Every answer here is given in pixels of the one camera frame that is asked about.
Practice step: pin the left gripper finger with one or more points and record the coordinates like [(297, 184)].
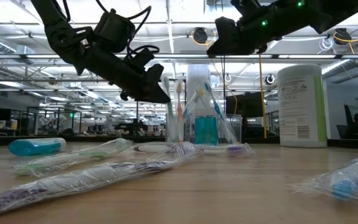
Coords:
[(148, 91), (154, 72)]

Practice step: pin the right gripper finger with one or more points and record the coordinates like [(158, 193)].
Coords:
[(225, 37)]

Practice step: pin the orange toothbrush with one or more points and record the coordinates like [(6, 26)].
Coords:
[(179, 109)]

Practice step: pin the blue toothbrush with yellow bristles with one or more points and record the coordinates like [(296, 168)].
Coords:
[(192, 104)]

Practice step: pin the green toothbrush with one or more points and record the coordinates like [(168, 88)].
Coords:
[(73, 156)]

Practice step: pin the purple toothbrush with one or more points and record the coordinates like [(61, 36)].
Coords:
[(237, 150), (89, 178)]

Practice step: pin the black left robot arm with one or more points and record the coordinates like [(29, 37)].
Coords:
[(57, 31)]

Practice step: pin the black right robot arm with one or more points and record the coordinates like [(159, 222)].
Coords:
[(322, 15)]

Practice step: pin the black monitor cart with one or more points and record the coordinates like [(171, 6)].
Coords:
[(244, 104)]

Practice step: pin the clear acrylic organizer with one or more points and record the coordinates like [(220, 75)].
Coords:
[(233, 130)]

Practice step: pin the person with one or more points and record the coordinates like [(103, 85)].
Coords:
[(357, 124)]

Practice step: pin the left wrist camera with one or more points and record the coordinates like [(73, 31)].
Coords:
[(113, 31)]

